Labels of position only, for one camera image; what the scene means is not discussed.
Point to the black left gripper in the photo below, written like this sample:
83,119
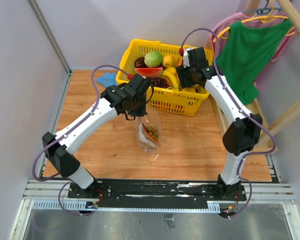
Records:
141,112

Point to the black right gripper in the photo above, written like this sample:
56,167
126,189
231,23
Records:
185,82

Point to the clear zip top bag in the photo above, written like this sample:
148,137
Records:
152,118

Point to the brown longan bunch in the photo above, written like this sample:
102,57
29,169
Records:
152,132

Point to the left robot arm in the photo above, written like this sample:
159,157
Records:
59,148

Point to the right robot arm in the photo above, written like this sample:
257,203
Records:
244,127

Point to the green tank top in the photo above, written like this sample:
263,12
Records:
246,52

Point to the purple grape bunch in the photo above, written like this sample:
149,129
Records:
159,82

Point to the watermelon slice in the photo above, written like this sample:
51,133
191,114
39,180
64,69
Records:
153,72

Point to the yellow banana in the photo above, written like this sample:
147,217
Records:
171,79

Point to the yellow lemon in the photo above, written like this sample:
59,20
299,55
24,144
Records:
167,61

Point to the blue cloth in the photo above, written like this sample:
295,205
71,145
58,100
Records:
107,80

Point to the green cabbage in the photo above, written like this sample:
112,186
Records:
153,59

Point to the pink shirt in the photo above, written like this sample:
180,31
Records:
255,23

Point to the wooden clothes rack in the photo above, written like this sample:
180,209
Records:
288,116

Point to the yellow clothes hanger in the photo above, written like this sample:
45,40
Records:
256,18

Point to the grey clothes hanger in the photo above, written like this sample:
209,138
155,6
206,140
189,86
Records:
260,7

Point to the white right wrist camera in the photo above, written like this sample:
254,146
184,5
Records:
186,61

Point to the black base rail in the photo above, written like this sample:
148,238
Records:
157,194

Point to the aluminium frame post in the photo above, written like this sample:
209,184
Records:
49,35

